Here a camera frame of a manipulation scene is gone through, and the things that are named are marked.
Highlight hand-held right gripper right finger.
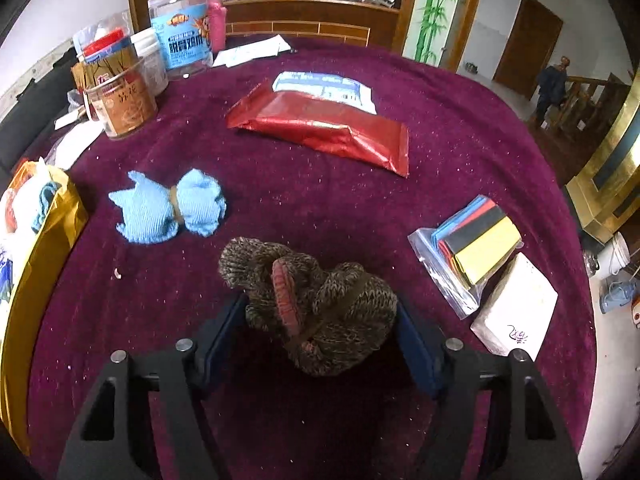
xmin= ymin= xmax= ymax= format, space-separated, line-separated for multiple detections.
xmin=395 ymin=298 xmax=583 ymax=480

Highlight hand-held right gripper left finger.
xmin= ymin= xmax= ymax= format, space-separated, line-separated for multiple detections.
xmin=57 ymin=293 xmax=249 ymax=480

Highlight brown knitted sock bundle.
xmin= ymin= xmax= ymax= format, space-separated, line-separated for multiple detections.
xmin=218 ymin=236 xmax=399 ymax=377

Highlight blue sock bundle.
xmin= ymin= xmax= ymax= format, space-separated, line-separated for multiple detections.
xmin=108 ymin=169 xmax=228 ymax=245

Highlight white foam box yellow tape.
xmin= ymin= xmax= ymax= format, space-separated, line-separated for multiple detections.
xmin=0 ymin=159 xmax=90 ymax=457

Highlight white tissue packet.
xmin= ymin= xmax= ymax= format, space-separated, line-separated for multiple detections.
xmin=470 ymin=252 xmax=559 ymax=357

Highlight zip bag of coloured strips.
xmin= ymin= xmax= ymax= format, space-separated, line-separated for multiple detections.
xmin=407 ymin=195 xmax=524 ymax=320

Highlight maroon velvet tablecloth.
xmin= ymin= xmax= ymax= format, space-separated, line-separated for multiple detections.
xmin=27 ymin=35 xmax=599 ymax=480

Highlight white bucket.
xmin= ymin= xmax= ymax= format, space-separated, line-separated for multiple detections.
xmin=594 ymin=232 xmax=631 ymax=279

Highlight red foil packet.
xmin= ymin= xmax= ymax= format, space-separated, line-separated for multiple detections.
xmin=225 ymin=82 xmax=410 ymax=179

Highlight white paper sheet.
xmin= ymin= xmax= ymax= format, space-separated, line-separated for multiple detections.
xmin=54 ymin=119 xmax=104 ymax=171

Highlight clear jar brown label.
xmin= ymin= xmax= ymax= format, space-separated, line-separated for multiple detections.
xmin=84 ymin=57 xmax=159 ymax=141

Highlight blue white packet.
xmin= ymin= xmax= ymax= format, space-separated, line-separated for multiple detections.
xmin=272 ymin=71 xmax=377 ymax=115

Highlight white plastic tub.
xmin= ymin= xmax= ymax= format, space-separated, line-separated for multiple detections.
xmin=131 ymin=27 xmax=169 ymax=97

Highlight white paper sheets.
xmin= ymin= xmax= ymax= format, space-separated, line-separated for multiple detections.
xmin=212 ymin=35 xmax=292 ymax=69

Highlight black sofa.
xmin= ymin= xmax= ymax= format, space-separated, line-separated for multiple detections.
xmin=0 ymin=60 xmax=77 ymax=173

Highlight red-lid jar of sticks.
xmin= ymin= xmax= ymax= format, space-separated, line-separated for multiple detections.
xmin=72 ymin=29 xmax=139 ymax=92

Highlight large clear jar blue label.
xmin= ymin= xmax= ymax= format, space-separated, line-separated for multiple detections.
xmin=148 ymin=0 xmax=214 ymax=81

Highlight wooden staircase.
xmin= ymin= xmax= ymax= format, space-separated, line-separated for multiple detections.
xmin=547 ymin=74 xmax=632 ymax=137

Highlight pink bottle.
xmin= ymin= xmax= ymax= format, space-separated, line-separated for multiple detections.
xmin=207 ymin=0 xmax=227 ymax=54

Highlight wooden sideboard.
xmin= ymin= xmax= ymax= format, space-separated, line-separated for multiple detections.
xmin=126 ymin=0 xmax=423 ymax=53

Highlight wooden door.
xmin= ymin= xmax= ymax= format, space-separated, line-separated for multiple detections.
xmin=492 ymin=0 xmax=564 ymax=101

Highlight bamboo wall painting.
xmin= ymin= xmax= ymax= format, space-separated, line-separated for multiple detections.
xmin=402 ymin=0 xmax=459 ymax=66

